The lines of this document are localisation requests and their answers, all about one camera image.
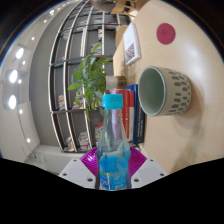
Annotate ceiling lights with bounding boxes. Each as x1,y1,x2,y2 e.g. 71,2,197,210
6,6,58,145

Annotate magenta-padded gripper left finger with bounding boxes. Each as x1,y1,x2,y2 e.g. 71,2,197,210
58,146,100,190

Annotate patterned ceramic mug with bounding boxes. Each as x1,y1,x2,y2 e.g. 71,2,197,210
137,65,192,118

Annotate grey shelf unit with books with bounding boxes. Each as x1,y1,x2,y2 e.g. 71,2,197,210
48,0,132,154

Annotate round-backed wooden chair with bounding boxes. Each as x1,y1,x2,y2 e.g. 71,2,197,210
114,25,129,46

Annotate white booklet with square code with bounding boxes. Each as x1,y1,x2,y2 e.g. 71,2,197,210
122,22,142,67

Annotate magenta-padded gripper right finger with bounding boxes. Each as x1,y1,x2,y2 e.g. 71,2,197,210
128,146,167,190

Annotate green plant in white pot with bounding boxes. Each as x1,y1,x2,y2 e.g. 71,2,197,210
67,43,128,122

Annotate pink book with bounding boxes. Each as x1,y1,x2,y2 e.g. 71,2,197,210
109,88,124,96

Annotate clear bottle with blue cap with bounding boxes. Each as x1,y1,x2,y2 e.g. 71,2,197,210
96,93,132,192

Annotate person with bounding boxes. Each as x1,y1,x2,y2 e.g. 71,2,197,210
89,0,116,13

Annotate flat round red coaster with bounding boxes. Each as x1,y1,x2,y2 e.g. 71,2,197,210
156,22,177,46

